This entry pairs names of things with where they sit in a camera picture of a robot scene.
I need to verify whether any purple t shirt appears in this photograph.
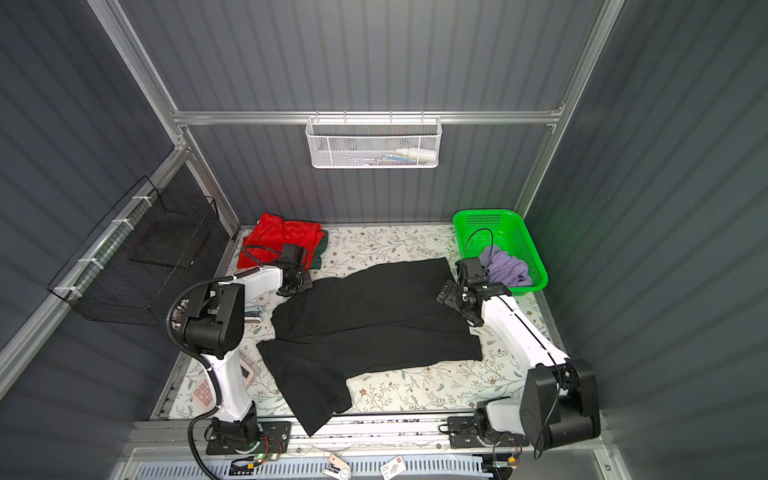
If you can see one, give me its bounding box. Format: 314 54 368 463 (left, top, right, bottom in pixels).
479 245 533 289

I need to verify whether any white tag card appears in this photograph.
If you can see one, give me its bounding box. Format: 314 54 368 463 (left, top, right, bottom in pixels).
380 456 407 480
322 454 351 480

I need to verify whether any black t shirt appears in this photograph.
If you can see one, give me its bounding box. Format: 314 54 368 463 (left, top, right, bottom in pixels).
257 258 483 435

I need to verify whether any floral table mat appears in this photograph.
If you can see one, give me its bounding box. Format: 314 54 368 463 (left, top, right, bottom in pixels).
169 223 580 419

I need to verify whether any aluminium front rail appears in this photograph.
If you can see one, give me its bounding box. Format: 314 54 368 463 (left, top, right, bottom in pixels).
122 412 607 457

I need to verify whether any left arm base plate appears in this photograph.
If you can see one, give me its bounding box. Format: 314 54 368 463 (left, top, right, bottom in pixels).
204 418 292 455

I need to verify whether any white wire mesh basket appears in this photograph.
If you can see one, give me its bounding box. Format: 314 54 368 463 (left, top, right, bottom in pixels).
305 114 443 169

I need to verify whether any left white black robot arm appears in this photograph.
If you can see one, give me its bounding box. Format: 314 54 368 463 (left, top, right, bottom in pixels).
165 244 312 443

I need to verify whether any white spray bottle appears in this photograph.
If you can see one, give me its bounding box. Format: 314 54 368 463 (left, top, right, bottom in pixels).
396 147 438 164

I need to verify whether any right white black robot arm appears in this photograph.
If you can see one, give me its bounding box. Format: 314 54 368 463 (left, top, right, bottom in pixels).
438 257 602 453

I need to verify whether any dark green folded t shirt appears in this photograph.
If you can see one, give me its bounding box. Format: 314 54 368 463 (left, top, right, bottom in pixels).
309 229 329 270

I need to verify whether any black wire basket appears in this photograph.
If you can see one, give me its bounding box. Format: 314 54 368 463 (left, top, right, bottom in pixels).
48 183 227 325

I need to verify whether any pink white remote pad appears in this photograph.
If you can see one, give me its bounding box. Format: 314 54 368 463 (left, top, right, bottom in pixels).
191 359 254 410

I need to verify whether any green plastic basket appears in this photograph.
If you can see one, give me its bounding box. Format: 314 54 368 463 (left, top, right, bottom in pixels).
453 209 549 295

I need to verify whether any red folded t shirt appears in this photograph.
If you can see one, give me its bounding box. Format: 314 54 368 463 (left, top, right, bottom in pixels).
237 213 323 270

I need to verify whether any white tag card left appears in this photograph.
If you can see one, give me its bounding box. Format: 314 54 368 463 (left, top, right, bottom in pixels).
322 454 351 480

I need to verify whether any white tag card right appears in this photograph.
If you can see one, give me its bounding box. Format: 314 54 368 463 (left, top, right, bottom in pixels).
380 456 407 480

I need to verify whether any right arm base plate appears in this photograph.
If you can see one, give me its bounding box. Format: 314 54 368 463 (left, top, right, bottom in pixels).
438 416 530 449

